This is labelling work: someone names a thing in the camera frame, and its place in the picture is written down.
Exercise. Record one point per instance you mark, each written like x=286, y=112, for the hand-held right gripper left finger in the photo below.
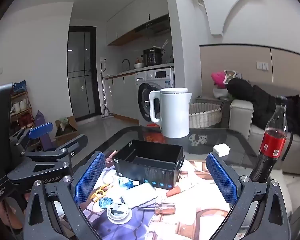
x=88, y=177

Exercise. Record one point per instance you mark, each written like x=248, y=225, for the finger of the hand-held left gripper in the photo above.
x=41, y=130
x=73, y=143

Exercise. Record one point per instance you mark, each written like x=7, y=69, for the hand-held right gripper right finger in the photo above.
x=221, y=177

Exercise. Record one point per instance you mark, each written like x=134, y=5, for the yellow plastic tool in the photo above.
x=100, y=192

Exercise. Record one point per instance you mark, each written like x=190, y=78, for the blue wrapper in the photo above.
x=106, y=202

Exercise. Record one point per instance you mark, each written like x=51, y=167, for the black cardboard box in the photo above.
x=147, y=170

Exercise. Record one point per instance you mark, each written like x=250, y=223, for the purple rolled mat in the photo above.
x=43, y=137

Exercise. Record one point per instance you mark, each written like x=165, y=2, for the brown cardboard box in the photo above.
x=66, y=131

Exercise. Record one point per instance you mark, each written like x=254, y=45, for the white charger adapter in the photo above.
x=221, y=150

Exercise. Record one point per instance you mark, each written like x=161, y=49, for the wooden shoe rack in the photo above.
x=21, y=105

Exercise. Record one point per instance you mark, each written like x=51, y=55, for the small blue bottle white cap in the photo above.
x=126, y=182

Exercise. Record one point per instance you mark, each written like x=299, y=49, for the flat mop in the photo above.
x=106, y=112

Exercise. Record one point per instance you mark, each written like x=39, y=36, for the white round lid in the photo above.
x=119, y=213

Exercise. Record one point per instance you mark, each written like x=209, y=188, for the white power bank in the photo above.
x=140, y=195

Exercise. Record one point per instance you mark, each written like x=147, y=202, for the beige sofa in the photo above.
x=240, y=120

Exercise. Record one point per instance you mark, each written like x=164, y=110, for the cola bottle red label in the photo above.
x=272, y=142

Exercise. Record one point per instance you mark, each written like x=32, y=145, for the white wicker basket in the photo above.
x=205, y=116

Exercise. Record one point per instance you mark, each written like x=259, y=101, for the white lower kitchen cabinets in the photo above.
x=121, y=95

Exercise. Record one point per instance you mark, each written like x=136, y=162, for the white kitchen cabinets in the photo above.
x=130, y=20
x=121, y=95

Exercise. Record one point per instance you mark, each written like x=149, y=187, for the black-framed glass door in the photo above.
x=81, y=72

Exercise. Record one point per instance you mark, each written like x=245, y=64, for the red bag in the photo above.
x=153, y=137

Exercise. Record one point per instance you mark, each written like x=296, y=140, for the white electric kettle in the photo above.
x=175, y=112

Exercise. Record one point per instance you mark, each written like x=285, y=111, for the black jacket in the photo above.
x=262, y=105

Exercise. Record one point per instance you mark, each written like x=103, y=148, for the white plastic bag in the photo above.
x=220, y=93

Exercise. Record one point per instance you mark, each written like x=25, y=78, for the kitchen faucet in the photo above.
x=126, y=63

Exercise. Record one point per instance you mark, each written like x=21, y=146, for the pink hat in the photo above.
x=218, y=78

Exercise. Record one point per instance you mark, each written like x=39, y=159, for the white bowl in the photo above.
x=138, y=65

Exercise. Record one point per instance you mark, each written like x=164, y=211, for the ski goggles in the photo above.
x=232, y=75

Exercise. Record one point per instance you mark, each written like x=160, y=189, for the white washing machine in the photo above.
x=157, y=80

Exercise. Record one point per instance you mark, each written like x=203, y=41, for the black pressure cooker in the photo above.
x=152, y=57

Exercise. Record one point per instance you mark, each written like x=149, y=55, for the white upper kitchen cabinets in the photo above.
x=130, y=20

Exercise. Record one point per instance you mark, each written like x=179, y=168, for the range hood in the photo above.
x=155, y=26

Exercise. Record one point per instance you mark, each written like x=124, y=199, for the white wall outlet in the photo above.
x=102, y=59

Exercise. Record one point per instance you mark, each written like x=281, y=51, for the wall switch panel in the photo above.
x=262, y=65

